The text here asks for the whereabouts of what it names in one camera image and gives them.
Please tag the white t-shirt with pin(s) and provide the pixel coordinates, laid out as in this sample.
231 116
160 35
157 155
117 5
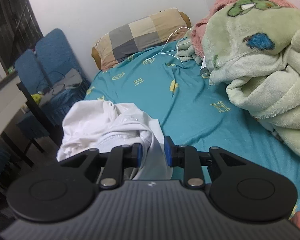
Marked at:
104 125

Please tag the teal patterned bed sheet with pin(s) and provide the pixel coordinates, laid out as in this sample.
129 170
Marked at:
190 110

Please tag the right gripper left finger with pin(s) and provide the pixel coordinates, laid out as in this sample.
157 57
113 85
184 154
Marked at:
116 161

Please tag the green pink plush blanket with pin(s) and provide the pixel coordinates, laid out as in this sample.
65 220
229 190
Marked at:
253 46

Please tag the checkered beige grey pillow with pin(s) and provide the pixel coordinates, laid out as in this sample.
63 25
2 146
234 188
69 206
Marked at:
126 40

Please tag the blue covered chair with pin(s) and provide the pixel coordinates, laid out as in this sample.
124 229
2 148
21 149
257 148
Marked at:
39 69

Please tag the dark wooden table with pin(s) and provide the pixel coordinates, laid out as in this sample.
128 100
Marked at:
55 133

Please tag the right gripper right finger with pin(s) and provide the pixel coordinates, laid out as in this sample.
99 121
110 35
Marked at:
187 158

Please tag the grey cloth on chair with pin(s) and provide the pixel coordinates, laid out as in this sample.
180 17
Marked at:
70 81

